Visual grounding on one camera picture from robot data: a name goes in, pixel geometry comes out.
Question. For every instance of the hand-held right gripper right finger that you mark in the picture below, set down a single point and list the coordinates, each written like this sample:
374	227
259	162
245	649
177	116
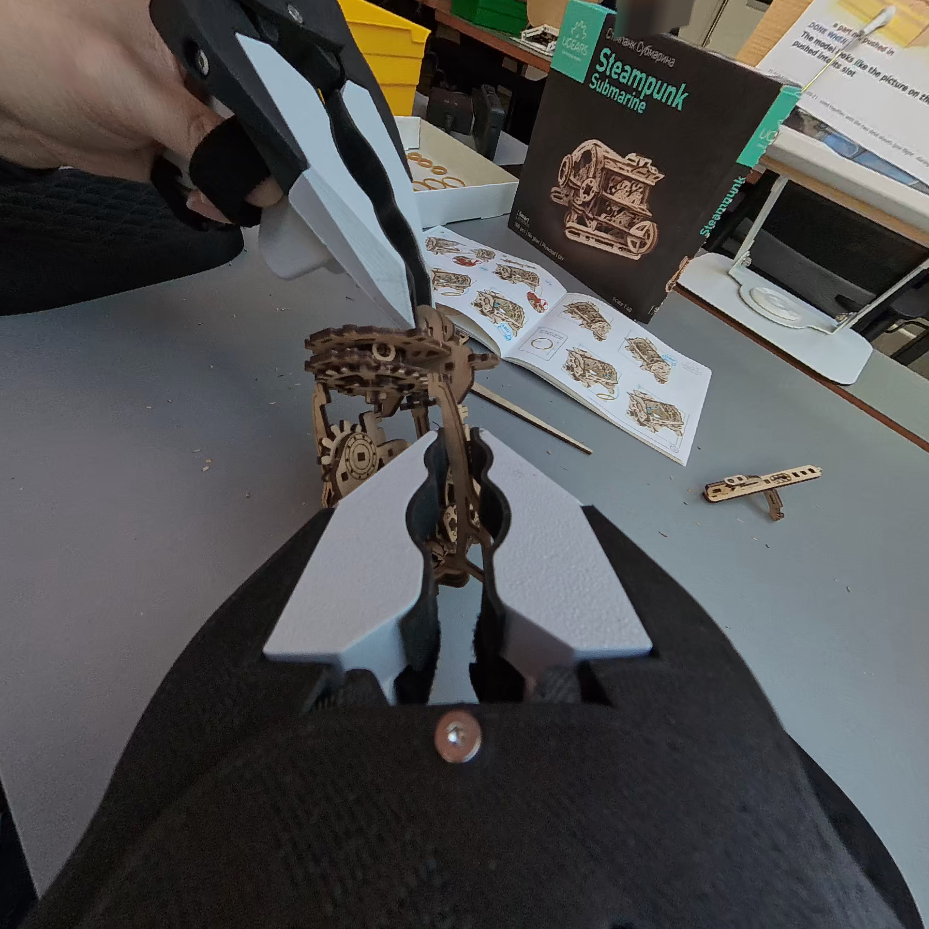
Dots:
566	580

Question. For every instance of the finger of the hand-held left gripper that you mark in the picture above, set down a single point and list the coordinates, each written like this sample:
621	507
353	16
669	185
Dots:
341	232
361	109

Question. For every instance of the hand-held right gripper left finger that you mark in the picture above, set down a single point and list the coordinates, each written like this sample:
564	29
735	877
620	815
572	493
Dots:
341	580

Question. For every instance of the large wooden mechanical model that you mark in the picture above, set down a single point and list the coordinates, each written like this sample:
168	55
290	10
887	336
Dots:
355	454

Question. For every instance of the grey desk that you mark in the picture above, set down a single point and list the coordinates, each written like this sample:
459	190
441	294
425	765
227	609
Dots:
145	472

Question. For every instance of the person's left hand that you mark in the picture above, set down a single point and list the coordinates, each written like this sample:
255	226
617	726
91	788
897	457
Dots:
87	94

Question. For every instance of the yellow storage bin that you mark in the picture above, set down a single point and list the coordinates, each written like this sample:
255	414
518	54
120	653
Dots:
385	36

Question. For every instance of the pile of tan rubber bands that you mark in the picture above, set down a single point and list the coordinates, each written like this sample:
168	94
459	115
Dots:
434	183

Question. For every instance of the black electronic device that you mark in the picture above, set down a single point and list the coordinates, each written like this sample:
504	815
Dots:
486	116

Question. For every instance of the white cardboard box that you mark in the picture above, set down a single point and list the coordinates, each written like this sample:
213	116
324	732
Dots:
464	209

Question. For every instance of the green storage bin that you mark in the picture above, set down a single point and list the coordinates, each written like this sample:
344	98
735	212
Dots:
486	7

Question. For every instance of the pointed wooden stick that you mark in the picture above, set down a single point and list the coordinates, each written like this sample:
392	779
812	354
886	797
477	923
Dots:
530	419

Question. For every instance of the small wooden slotted lever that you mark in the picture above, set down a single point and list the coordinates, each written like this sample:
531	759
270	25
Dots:
755	483

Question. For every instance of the illustrated instruction booklet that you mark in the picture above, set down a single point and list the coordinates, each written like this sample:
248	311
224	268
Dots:
573	363

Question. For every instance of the black wrist rest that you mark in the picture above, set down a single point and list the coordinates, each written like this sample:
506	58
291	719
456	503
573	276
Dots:
87	247

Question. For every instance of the black model kit box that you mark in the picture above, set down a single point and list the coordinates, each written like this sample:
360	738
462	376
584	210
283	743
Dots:
726	145

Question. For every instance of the printed instruction sheet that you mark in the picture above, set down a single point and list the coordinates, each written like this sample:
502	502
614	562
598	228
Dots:
856	80

